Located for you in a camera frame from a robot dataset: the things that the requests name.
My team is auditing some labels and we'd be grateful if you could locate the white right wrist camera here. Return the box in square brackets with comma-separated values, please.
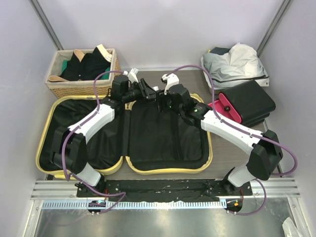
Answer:
[161, 73, 179, 95]

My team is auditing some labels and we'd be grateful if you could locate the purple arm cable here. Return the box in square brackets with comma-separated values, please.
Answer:
[61, 70, 129, 214]
[165, 64, 298, 215]

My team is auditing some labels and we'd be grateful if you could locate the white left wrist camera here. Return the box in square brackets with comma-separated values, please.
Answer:
[123, 67, 139, 83]

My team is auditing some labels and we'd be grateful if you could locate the black clothing in basket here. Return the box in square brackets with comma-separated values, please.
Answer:
[60, 47, 111, 81]

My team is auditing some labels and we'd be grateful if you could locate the white slotted cable duct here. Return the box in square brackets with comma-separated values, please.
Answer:
[42, 199, 227, 210]

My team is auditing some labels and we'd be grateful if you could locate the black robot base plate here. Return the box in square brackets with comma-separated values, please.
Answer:
[76, 178, 252, 202]

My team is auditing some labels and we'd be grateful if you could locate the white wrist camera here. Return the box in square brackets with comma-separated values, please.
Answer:
[161, 73, 179, 95]
[123, 67, 139, 83]

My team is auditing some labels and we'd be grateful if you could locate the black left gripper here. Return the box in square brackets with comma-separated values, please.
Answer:
[122, 79, 156, 105]

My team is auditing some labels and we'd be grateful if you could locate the green cloth in basket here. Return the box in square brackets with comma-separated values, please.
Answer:
[61, 60, 110, 80]

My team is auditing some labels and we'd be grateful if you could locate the beige shoe insole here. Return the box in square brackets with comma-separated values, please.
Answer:
[48, 76, 67, 82]

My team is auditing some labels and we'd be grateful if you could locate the black and pink drawer box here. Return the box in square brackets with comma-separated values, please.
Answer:
[208, 80, 276, 127]

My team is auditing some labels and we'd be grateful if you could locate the beige item with white tag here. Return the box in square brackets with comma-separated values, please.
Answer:
[96, 44, 113, 63]

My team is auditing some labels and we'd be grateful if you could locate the grey garment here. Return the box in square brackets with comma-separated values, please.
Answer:
[200, 43, 269, 88]

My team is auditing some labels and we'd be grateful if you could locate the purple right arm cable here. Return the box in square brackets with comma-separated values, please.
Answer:
[165, 64, 298, 215]

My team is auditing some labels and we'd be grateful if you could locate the crumpled white plastic bag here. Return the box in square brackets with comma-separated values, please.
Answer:
[282, 217, 301, 237]

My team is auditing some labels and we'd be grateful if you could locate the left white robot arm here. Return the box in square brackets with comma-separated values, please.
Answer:
[51, 75, 158, 197]

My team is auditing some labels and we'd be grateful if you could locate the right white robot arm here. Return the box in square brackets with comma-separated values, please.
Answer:
[156, 84, 283, 195]

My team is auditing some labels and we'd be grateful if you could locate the yellow hard-shell suitcase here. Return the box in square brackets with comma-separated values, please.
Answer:
[35, 95, 213, 178]

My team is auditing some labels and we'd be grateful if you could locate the white plastic mesh basket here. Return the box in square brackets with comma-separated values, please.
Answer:
[201, 58, 270, 96]

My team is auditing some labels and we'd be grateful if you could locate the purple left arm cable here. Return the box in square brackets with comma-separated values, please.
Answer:
[61, 70, 129, 214]

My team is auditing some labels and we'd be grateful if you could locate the woven wicker basket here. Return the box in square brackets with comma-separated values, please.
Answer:
[45, 48, 121, 98]

